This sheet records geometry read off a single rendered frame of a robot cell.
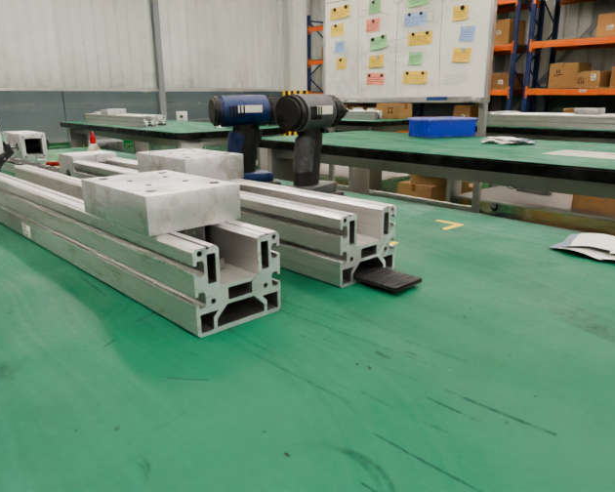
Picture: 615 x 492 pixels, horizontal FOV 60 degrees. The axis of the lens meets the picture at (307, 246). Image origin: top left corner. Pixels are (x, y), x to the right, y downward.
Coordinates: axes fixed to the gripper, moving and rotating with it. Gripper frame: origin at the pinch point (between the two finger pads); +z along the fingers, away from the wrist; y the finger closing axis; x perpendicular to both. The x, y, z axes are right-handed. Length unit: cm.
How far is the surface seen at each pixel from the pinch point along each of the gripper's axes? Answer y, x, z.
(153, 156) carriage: -14, 57, -8
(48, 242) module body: 5, 59, 3
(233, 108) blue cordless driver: -33, 52, -15
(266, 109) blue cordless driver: -39, 54, -15
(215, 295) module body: 3, 99, 0
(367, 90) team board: -292, -137, -22
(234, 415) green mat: 10, 111, 4
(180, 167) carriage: -14, 65, -7
